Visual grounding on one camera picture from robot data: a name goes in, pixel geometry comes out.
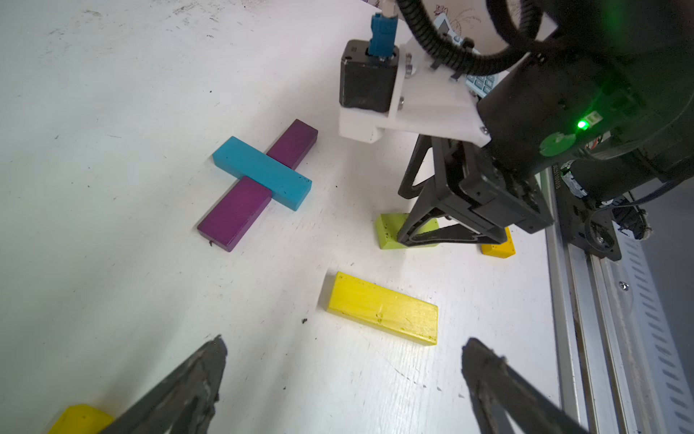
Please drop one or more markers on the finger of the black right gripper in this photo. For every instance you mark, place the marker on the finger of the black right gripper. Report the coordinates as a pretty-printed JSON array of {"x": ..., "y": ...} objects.
[
  {"x": 441, "y": 202},
  {"x": 408, "y": 189}
]

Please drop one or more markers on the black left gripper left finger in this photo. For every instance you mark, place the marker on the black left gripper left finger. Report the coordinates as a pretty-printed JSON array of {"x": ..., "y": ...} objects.
[{"x": 184, "y": 401}]

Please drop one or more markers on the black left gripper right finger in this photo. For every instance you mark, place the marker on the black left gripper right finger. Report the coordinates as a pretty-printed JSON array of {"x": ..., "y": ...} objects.
[{"x": 502, "y": 399}]

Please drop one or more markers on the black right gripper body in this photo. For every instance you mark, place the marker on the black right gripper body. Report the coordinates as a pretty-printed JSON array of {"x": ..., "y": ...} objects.
[{"x": 472, "y": 188}]

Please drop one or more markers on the lime green block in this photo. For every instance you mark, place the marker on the lime green block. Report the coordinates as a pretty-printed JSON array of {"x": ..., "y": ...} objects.
[{"x": 387, "y": 227}]

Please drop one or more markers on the yellow-orange block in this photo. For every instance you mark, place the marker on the yellow-orange block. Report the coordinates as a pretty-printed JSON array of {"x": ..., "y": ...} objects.
[{"x": 502, "y": 251}]

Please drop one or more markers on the yellow long block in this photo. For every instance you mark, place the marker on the yellow long block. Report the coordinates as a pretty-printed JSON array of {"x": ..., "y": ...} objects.
[{"x": 384, "y": 309}]

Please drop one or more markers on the teal long block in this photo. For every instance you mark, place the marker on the teal long block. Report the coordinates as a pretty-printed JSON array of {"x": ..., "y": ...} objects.
[{"x": 239, "y": 159}]

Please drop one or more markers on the purple block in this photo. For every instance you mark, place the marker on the purple block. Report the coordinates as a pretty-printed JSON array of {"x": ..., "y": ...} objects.
[
  {"x": 294, "y": 144},
  {"x": 229, "y": 220}
]

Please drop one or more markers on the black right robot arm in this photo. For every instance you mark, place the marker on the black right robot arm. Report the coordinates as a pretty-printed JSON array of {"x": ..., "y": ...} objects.
[{"x": 608, "y": 84}]

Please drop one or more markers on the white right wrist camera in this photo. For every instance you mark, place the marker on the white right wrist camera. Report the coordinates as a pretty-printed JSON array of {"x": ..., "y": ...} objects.
[{"x": 389, "y": 86}]

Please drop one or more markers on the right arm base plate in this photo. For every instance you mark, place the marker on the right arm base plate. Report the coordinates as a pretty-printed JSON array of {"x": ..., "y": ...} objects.
[{"x": 594, "y": 226}]

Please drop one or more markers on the aluminium front rail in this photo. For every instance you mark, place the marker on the aluminium front rail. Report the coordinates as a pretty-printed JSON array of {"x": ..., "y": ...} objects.
[{"x": 619, "y": 369}]

